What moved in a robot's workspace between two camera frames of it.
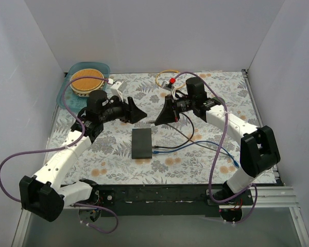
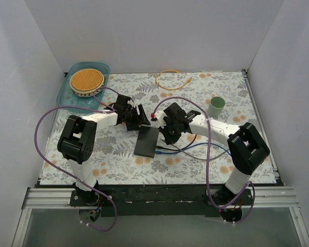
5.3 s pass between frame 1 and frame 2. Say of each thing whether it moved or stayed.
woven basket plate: stayed
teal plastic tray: stayed
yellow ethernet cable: stayed
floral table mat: stayed
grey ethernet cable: moved
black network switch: moved
